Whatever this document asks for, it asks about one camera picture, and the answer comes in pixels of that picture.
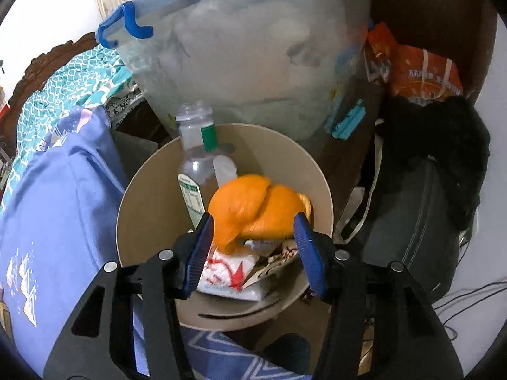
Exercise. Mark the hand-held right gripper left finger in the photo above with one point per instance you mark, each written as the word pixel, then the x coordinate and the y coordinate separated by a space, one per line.
pixel 198 253

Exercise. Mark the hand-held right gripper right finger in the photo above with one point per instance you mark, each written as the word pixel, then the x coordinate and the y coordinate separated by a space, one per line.
pixel 311 253

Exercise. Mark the beige round bin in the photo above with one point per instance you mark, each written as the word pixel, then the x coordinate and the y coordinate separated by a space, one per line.
pixel 158 206

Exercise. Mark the orange peel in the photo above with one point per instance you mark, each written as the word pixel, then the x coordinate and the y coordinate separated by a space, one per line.
pixel 253 202

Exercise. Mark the clear plastic bottle green label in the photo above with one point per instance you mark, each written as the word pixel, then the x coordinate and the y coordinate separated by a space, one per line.
pixel 194 166

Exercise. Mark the brown printed wrapper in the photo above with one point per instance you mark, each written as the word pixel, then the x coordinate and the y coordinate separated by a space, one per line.
pixel 277 259

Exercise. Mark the white packet red print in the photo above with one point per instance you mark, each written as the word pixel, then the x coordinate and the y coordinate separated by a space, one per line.
pixel 233 273

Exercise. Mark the grey bag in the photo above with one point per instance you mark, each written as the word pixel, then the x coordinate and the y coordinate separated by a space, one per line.
pixel 412 221

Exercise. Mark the blue patterned bedsheet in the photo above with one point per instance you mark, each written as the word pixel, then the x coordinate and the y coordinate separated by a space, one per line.
pixel 51 206

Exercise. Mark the clear storage box blue lid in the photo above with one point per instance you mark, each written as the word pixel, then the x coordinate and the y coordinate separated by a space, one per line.
pixel 245 55

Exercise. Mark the orange snack bag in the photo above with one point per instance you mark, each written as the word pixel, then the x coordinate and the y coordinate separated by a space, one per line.
pixel 420 75

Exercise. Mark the teal patterned quilt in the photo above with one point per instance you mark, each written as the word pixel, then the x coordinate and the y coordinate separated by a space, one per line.
pixel 59 83

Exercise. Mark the carved wooden headboard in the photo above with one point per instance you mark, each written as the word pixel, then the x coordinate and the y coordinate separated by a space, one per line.
pixel 39 63

